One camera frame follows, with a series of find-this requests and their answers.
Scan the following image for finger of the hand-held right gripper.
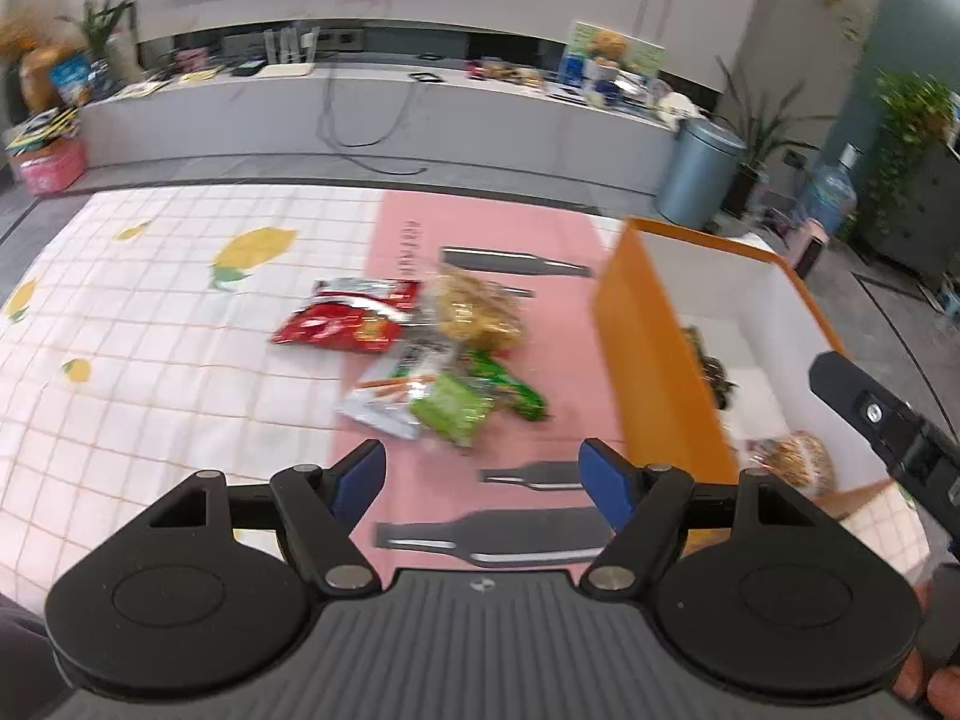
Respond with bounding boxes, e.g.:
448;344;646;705
808;350;960;535

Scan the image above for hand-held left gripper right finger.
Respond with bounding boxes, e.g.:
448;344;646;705
577;439;826;593

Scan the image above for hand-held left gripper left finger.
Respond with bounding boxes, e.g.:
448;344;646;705
146;439;389;595

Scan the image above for white carrot print packet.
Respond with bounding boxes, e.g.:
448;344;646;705
334;341;451;440

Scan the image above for nut packet with red end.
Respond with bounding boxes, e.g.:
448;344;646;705
746;431;837;500

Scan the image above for orange cardboard box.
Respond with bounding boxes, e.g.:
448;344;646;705
591;216;912;541

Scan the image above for bright green slim packet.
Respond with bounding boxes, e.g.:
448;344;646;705
457;349;548;425

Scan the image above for dark brown snack packet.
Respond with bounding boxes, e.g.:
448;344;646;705
679;326;741;411

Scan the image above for red snack packet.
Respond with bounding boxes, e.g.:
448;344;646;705
270;279;425;355

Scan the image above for yellow snack packet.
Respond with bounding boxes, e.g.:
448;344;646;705
431;274;526;355

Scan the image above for pile of snacks on console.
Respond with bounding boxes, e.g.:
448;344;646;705
469;58;546;89

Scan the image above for person's right hand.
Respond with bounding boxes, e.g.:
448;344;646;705
891;649;960;720

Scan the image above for small pink appliance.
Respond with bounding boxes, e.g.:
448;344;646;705
787;219;830;278

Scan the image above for pink bottle print mat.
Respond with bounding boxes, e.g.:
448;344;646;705
330;191;751;590

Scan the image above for grey cabinet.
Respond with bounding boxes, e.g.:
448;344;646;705
862;141;960;287

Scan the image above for blue water bottle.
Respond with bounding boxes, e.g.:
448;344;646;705
795;160;859;238

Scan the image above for tall leafy potted plant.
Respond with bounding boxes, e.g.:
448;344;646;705
712;56;835;220

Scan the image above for grey blue trash can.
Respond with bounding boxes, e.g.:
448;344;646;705
658;118;748;230

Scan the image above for bushy green plant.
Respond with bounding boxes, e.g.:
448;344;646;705
872;70;960;241

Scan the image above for grey television console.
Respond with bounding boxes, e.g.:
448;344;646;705
79;64;680;200

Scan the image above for green picture board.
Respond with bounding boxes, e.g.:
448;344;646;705
566;21;666;81

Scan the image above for white router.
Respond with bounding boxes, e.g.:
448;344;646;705
259;25;316;77

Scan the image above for pink storage box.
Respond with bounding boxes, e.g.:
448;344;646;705
19;141;88;197

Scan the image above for black and yellow packets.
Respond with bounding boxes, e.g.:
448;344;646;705
4;109;80;156

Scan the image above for blue snack bag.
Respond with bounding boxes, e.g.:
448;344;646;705
49;56;96;104

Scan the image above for gold vase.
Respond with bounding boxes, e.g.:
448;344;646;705
19;49;70;110

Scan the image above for green potted plant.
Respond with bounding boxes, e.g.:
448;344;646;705
58;0;145;83

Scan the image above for dried yellow flowers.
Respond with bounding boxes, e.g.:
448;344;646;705
0;6;47;55

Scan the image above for black cable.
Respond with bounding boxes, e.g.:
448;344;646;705
317;67;452;175

